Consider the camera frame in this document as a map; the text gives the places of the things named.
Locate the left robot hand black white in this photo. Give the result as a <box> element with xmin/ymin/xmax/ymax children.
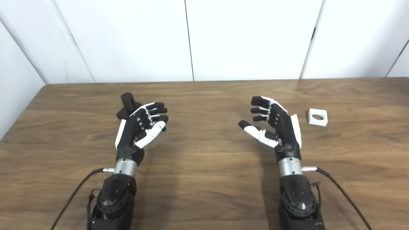
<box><xmin>115</xmin><ymin>102</ymin><xmax>169</xmax><ymax>166</ymax></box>

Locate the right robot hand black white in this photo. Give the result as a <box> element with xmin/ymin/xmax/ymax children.
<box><xmin>238</xmin><ymin>96</ymin><xmax>303</xmax><ymax>162</ymax></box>

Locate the black peg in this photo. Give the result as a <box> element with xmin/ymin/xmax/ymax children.
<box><xmin>116</xmin><ymin>92</ymin><xmax>142</xmax><ymax>120</ymax></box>

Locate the white square piece with hole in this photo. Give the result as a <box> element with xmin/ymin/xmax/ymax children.
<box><xmin>308</xmin><ymin>108</ymin><xmax>328</xmax><ymax>127</ymax></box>

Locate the thin black right arm wire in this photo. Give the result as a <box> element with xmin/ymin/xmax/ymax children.
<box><xmin>311</xmin><ymin>181</ymin><xmax>322</xmax><ymax>210</ymax></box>

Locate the thin black arm wire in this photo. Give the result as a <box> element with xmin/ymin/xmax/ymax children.
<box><xmin>311</xmin><ymin>181</ymin><xmax>322</xmax><ymax>210</ymax></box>
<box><xmin>87</xmin><ymin>188</ymin><xmax>101</xmax><ymax>221</ymax></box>

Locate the thin black left arm wire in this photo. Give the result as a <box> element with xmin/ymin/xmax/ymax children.
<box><xmin>87</xmin><ymin>188</ymin><xmax>101</xmax><ymax>221</ymax></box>

